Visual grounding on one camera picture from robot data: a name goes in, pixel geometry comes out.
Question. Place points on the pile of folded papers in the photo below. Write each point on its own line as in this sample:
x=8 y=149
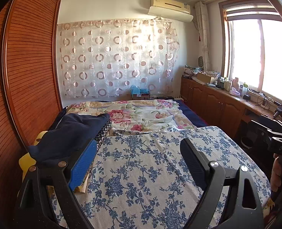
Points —
x=191 y=71

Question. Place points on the round hand fan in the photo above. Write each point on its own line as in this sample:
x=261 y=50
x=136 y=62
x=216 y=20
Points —
x=200 y=62

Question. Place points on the sheer circle-pattern curtain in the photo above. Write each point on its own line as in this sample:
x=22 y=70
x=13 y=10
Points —
x=119 y=59

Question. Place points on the white bottle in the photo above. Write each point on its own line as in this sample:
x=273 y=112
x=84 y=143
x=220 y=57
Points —
x=245 y=88

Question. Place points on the white patterned window curtain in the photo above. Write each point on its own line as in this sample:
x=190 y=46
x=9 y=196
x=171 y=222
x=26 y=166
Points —
x=204 y=28

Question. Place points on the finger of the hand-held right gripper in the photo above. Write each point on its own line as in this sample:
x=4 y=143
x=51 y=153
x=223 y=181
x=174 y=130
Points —
x=280 y=130

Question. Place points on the yellow cloth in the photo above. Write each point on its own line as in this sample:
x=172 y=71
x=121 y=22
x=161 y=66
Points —
x=25 y=162

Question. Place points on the dark circle-pattern pillow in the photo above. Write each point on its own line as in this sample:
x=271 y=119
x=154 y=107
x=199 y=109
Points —
x=105 y=131

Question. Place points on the wood-framed window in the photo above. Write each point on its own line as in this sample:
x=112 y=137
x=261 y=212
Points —
x=250 y=52

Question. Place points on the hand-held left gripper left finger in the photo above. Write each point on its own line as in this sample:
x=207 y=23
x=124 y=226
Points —
x=83 y=164

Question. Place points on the small black stand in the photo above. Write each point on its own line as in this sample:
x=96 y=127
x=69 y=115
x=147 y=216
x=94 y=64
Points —
x=279 y=111

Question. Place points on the cream wall air conditioner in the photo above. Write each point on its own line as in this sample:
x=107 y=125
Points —
x=169 y=3

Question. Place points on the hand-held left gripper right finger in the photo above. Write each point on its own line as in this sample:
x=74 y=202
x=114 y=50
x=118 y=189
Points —
x=193 y=164

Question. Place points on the blue plastic bag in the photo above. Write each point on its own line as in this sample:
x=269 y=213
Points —
x=138 y=90

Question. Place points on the pink figurine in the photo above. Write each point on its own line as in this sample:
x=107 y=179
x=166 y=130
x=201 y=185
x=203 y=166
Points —
x=235 y=88

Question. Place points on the navy printed t-shirt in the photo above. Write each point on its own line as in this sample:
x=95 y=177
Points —
x=67 y=136

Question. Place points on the wooden slatted wardrobe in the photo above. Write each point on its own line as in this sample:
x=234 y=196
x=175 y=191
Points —
x=31 y=64

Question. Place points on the open cardboard box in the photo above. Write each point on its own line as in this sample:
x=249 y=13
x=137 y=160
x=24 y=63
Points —
x=205 y=77

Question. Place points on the blue floral sheet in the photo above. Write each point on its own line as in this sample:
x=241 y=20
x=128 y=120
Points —
x=143 y=171

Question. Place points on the pink floral blanket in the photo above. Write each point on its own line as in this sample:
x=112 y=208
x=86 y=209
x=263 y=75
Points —
x=143 y=114

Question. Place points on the waste bin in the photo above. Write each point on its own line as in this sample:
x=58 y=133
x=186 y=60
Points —
x=246 y=143

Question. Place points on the wooden sideboard cabinet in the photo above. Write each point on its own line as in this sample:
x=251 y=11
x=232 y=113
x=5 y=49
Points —
x=215 y=102

